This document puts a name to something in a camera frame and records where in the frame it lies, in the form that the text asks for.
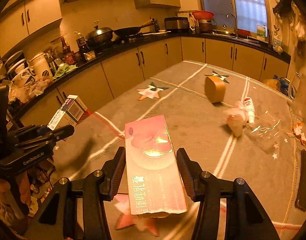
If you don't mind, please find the pink medicine box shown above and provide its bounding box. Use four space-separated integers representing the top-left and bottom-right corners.
125 115 188 217

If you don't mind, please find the small white medicine box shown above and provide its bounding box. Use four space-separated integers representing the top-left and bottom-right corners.
47 95 90 131

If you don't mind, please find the brown packing tape roll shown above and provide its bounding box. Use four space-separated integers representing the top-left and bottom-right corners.
205 76 226 103

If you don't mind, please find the chrome kitchen faucet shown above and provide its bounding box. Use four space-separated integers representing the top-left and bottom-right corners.
226 13 239 39

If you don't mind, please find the crumpled plastic bags pile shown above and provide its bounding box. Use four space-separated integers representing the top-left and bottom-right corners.
0 68 53 104

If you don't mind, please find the grey patterned tablecloth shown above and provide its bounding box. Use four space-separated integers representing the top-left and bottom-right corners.
50 60 306 240

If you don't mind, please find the white electric kettle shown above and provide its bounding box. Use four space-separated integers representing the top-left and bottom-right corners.
29 51 53 77

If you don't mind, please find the green dish cloth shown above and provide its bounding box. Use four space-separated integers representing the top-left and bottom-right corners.
53 63 77 80

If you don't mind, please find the clear plastic wrapper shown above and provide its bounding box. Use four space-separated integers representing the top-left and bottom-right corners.
244 111 288 159

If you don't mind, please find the dark soy sauce bottle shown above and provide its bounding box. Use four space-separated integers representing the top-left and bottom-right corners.
60 36 75 65

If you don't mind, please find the black smartphone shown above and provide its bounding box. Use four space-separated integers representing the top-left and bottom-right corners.
295 150 306 212

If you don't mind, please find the small orange peel piece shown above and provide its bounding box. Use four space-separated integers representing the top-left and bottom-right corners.
300 133 306 146

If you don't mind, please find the steel lidded pot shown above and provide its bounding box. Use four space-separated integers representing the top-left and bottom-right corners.
86 20 113 47

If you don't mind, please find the clear glass pitcher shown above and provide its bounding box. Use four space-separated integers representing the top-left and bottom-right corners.
288 73 306 120

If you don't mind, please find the black wok pan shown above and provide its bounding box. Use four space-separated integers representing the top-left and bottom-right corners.
113 19 154 37

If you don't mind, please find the green detergent bottle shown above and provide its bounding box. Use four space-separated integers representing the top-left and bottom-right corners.
256 24 266 41

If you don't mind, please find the red colander bowl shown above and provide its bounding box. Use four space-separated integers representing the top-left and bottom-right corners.
192 10 214 20

